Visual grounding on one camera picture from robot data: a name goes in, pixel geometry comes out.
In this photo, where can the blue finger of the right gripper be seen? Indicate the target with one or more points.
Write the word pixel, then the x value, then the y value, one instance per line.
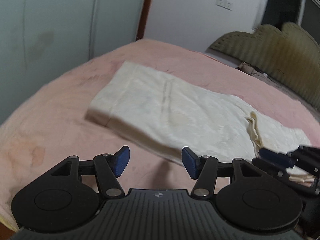
pixel 277 159
pixel 273 170

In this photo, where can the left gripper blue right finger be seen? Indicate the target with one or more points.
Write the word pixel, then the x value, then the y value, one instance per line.
pixel 203 170

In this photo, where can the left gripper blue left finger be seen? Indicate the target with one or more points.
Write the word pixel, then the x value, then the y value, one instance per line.
pixel 107 169

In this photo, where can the white textured pants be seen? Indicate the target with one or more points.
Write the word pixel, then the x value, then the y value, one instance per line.
pixel 163 114

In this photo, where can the pink bed sheet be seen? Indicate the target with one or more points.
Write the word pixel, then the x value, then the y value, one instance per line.
pixel 51 125

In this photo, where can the olive green tufted headboard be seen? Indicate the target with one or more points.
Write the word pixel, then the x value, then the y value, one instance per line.
pixel 289 55

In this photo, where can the glass wardrobe door with flowers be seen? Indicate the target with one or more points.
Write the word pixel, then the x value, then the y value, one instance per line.
pixel 42 39

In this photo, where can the dark window with white frame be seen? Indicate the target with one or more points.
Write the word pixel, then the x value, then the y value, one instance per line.
pixel 304 13

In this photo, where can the white wall socket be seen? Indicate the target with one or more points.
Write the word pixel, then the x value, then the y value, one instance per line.
pixel 224 4

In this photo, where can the brown wooden door frame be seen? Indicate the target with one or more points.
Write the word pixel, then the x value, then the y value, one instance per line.
pixel 143 19

